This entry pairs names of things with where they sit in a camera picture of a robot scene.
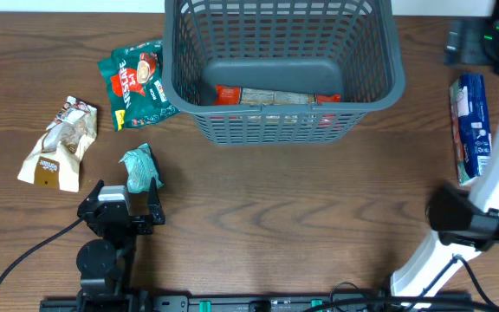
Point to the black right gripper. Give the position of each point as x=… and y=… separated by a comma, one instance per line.
x=457, y=41

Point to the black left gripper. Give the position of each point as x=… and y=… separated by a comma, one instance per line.
x=157, y=217

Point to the blue tissue pack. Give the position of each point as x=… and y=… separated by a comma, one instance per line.
x=470, y=125

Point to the orange tan noodle packet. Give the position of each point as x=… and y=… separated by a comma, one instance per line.
x=237, y=96

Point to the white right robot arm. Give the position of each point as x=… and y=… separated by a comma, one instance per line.
x=464, y=220

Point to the teal crumpled snack packet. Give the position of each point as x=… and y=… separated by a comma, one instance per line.
x=141, y=169

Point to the white brown snack bag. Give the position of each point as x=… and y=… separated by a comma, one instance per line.
x=56, y=157

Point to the grey plastic basket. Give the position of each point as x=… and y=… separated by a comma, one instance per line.
x=346, y=47

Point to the green Nescafe coffee bag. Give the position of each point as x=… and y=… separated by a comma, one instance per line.
x=133, y=76

